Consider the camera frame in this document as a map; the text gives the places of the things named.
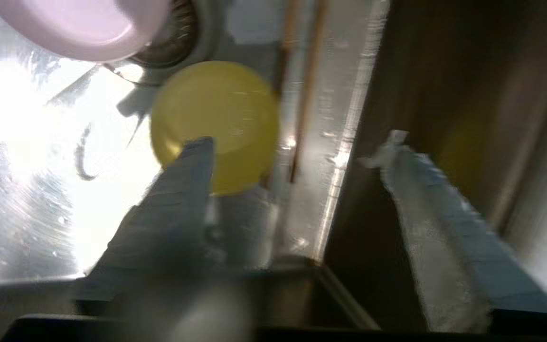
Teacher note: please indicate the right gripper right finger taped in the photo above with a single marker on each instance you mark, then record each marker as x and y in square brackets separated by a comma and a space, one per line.
[449, 237]

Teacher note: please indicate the yellow plastic bowl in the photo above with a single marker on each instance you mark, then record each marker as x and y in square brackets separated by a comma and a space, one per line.
[221, 109]

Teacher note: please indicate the pink plastic bowl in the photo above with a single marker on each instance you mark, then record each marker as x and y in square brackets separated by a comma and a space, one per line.
[79, 23]

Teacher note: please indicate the round metal drain strainer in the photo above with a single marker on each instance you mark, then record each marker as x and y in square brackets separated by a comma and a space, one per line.
[178, 42]

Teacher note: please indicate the stainless steel sink basin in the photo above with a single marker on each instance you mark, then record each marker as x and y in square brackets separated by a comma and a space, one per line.
[17, 213]

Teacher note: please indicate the brown wooden chopstick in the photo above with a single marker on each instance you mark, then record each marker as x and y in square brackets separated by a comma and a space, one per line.
[309, 95]
[287, 52]

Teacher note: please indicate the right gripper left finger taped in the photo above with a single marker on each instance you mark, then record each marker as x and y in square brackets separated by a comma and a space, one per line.
[169, 223]

